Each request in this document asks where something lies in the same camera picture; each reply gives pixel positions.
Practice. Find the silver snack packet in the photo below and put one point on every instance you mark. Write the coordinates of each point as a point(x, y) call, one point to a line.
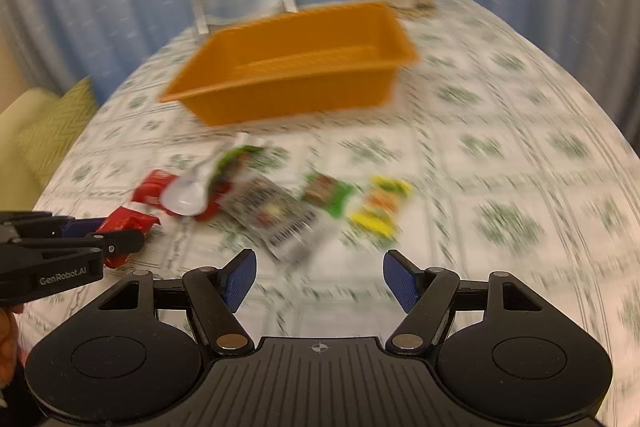
point(275, 217)

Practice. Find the person's left hand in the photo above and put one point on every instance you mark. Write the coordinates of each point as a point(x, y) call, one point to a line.
point(7, 347)

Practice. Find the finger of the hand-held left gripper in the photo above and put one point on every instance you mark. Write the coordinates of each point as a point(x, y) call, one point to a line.
point(85, 227)
point(120, 242)

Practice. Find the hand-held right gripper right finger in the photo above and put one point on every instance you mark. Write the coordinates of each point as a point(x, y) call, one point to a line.
point(400, 283)

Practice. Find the pale yellow sofa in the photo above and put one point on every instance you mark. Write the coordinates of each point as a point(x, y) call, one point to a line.
point(12, 142)

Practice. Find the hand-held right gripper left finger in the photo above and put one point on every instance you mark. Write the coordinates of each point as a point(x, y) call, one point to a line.
point(241, 281)

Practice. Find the white red snack packet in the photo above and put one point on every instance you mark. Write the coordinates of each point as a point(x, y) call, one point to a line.
point(186, 197)

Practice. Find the floral tablecloth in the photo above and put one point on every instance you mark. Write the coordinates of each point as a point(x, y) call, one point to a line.
point(500, 157)

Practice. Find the orange plastic tray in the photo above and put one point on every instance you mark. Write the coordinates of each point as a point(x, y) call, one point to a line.
point(300, 47)

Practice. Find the green candy packet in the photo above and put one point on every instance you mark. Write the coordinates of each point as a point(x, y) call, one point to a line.
point(327, 193)

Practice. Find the green red snack packet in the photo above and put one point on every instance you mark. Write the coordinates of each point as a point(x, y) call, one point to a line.
point(235, 164)

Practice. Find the green zigzag cushion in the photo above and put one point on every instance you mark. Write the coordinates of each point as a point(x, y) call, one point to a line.
point(57, 132)

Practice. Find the yellow snack packet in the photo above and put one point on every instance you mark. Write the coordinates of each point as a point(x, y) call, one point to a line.
point(380, 207)

